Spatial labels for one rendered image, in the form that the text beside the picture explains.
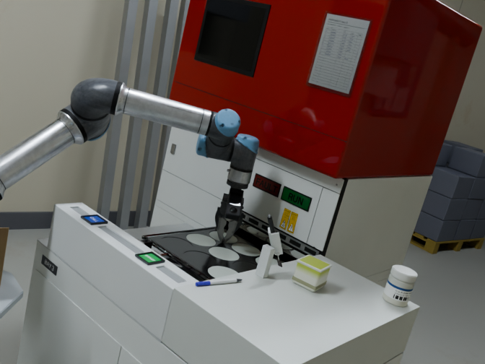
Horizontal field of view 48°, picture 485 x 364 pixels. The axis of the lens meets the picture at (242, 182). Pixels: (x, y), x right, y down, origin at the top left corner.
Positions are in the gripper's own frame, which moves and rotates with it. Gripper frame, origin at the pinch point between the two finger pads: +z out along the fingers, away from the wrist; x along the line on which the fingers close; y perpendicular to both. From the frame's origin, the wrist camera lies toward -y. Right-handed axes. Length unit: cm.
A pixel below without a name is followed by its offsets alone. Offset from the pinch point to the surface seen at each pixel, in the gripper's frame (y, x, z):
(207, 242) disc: -1.7, 4.9, 1.3
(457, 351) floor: 150, -169, 91
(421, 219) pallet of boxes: 370, -203, 62
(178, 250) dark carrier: -14.7, 12.8, 1.3
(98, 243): -32.5, 33.2, -2.8
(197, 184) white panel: 33.6, 14.0, -7.3
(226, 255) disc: -8.9, -1.8, 1.3
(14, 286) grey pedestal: -43, 50, 9
